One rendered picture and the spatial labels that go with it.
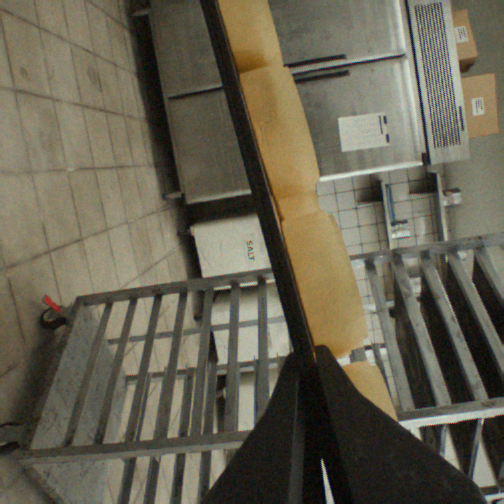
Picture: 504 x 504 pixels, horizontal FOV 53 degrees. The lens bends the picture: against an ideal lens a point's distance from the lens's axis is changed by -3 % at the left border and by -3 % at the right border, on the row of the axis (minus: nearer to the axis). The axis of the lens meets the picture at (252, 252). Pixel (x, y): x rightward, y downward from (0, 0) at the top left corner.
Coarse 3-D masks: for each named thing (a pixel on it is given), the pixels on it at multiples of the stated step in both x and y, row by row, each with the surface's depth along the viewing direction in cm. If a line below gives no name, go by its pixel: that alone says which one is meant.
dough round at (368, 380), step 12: (348, 372) 17; (360, 372) 16; (372, 372) 16; (360, 384) 16; (372, 384) 16; (384, 384) 16; (372, 396) 15; (384, 396) 15; (384, 408) 15; (396, 420) 15
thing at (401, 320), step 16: (400, 304) 168; (400, 320) 173; (400, 336) 179; (400, 352) 185; (416, 352) 149; (416, 368) 153; (416, 384) 157; (416, 400) 162; (432, 400) 134; (432, 432) 140
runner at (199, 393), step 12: (204, 300) 171; (204, 312) 167; (204, 324) 162; (204, 336) 158; (204, 348) 154; (204, 360) 151; (204, 372) 147; (204, 384) 143; (204, 396) 140; (192, 420) 135; (192, 432) 132
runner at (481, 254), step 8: (480, 248) 164; (480, 256) 161; (488, 256) 160; (480, 264) 162; (488, 264) 158; (488, 272) 155; (496, 272) 154; (488, 280) 156; (496, 280) 152; (496, 288) 150
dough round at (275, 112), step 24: (264, 72) 18; (288, 72) 18; (264, 96) 18; (288, 96) 17; (264, 120) 17; (288, 120) 17; (264, 144) 18; (288, 144) 18; (312, 144) 18; (264, 168) 18; (288, 168) 18; (312, 168) 19; (288, 192) 19
